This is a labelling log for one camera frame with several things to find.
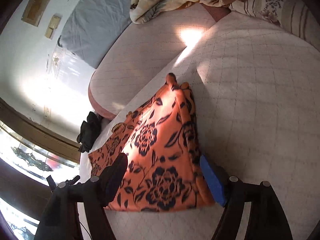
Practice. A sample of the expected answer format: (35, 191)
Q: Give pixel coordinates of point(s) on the wooden wall panel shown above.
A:
(34, 11)

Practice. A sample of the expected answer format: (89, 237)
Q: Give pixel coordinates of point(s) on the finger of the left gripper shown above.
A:
(51, 183)
(73, 181)

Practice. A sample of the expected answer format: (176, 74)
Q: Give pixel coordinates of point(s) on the orange black floral garment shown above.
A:
(161, 144)

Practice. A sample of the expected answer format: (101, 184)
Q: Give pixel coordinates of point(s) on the striped floral cushion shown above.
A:
(292, 15)

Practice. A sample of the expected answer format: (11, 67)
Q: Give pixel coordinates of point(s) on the beige wall switch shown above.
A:
(53, 24)

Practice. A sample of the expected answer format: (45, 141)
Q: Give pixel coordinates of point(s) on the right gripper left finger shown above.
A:
(60, 218)

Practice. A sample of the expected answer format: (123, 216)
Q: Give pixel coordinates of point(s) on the grey pillow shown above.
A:
(93, 27)

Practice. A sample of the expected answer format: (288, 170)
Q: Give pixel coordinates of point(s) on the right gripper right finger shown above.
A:
(267, 219)

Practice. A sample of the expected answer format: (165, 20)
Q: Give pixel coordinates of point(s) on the pink quilted sofa backrest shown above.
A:
(142, 51)

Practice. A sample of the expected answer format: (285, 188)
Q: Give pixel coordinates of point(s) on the wooden window frame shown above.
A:
(29, 154)

